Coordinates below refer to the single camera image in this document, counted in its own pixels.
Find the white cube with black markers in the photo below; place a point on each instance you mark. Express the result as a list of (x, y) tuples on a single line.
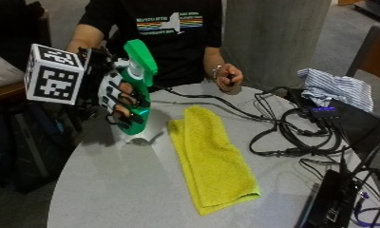
[(55, 76)]

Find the black electronic box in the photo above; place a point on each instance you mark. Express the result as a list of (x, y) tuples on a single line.
[(334, 201)]

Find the black backpack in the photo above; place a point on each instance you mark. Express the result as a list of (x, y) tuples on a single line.
[(33, 145)]

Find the grey concrete pillar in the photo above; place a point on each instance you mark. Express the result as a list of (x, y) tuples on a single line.
[(273, 41)]

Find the brown wooden chair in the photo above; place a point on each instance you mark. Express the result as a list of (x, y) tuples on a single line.
[(373, 52)]

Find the striped white blue cloth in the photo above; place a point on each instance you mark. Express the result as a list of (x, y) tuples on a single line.
[(334, 88)]

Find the yellow towel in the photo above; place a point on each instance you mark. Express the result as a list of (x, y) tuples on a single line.
[(211, 158)]

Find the black hub with blue lights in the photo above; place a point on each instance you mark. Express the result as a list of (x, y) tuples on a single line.
[(324, 111)]

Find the wooden bench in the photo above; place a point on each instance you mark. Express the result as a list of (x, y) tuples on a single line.
[(4, 91)]

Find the the person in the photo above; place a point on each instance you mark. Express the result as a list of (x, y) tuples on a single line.
[(164, 34)]

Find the green spray bottle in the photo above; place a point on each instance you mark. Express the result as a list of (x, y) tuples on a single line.
[(139, 85)]

